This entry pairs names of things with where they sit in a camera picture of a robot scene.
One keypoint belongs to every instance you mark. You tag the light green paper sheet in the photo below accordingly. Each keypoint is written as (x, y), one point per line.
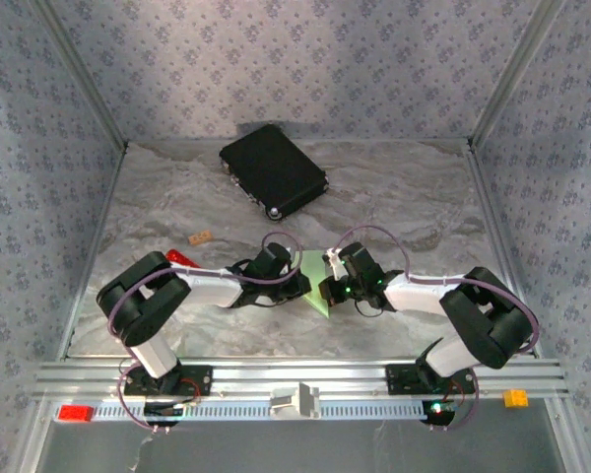
(314, 276)

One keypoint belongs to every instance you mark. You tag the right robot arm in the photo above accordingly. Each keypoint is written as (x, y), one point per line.
(487, 320)

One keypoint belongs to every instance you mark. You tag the wooden block with tiger print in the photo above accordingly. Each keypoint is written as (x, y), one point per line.
(200, 237)

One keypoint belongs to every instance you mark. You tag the black controller board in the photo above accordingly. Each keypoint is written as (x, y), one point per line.
(162, 413)
(440, 413)

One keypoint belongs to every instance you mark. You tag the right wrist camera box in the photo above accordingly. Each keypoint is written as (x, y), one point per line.
(333, 258)

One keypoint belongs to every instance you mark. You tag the aluminium frame post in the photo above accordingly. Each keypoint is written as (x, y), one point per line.
(86, 84)
(514, 74)

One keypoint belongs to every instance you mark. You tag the yellow toy brick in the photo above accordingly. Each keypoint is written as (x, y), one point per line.
(515, 398)

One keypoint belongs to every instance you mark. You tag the red toy brick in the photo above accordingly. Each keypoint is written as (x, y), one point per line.
(76, 414)

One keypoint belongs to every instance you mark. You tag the black hard case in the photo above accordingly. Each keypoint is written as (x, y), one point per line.
(273, 167)

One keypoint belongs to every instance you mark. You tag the red glittery object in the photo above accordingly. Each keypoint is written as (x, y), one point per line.
(179, 257)

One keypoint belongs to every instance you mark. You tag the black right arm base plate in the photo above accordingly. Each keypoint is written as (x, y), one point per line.
(399, 379)

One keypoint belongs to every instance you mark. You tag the aluminium side rail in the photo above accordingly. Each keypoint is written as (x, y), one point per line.
(497, 236)
(93, 246)

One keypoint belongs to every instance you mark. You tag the aluminium front rail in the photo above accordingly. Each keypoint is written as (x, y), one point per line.
(300, 372)

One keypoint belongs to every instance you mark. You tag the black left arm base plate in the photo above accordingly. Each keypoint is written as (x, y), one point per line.
(197, 382)

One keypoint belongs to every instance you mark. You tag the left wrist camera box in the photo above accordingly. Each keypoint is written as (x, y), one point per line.
(294, 258)

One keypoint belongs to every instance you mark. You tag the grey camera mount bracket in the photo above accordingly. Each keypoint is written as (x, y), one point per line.
(295, 400)

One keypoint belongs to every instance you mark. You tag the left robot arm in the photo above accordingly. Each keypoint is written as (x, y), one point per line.
(143, 305)

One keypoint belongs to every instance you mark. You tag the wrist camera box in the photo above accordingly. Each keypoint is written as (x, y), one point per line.
(294, 258)
(333, 258)

